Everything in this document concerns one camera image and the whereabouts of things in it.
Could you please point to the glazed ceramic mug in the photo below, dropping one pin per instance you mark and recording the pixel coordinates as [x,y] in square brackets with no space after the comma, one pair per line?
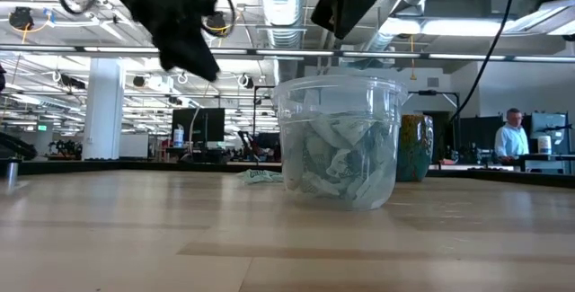
[415,148]

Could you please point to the white building pillar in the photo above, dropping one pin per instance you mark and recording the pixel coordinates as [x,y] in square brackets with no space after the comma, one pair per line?
[103,126]

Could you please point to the grey machine cabinet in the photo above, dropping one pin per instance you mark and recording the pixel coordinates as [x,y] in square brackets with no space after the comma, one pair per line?
[559,123]

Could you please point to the overhead LED light bar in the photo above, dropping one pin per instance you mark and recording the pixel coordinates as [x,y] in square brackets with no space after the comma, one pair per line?
[269,52]

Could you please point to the white wipes canister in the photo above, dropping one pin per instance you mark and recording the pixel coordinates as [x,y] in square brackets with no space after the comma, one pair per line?
[178,137]

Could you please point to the clear plastic round container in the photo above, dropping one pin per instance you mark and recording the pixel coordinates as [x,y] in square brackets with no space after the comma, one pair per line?
[341,99]

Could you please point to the person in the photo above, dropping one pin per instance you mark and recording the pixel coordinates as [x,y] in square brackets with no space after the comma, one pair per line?
[512,141]

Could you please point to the black partition screen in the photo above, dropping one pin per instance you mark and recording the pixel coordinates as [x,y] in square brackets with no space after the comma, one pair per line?
[476,135]

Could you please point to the yellow hanging tag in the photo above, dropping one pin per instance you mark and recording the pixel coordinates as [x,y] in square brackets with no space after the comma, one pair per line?
[413,75]

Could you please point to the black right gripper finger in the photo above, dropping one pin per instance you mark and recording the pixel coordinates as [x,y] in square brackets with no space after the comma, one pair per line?
[348,18]
[330,6]

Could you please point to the small silver metal post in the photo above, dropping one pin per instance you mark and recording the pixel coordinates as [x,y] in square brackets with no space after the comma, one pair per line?
[11,173]

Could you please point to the green exit sign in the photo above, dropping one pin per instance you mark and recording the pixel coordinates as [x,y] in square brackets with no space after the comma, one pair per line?
[41,127]

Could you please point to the white board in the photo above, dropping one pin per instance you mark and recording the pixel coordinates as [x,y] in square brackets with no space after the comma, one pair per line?
[133,146]

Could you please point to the black monitor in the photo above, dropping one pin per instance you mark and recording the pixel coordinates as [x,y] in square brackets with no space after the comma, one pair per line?
[197,126]

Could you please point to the silver spiral air duct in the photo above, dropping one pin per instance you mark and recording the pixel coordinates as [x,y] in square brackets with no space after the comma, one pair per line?
[283,9]

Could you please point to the black aluminium table frame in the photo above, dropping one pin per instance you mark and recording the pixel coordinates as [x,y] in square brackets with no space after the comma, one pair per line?
[67,166]

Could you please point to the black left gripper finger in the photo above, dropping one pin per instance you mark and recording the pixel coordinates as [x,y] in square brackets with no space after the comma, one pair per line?
[204,54]
[177,54]

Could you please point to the white canister blue label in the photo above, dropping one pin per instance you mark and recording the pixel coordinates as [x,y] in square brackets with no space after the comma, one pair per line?
[544,144]

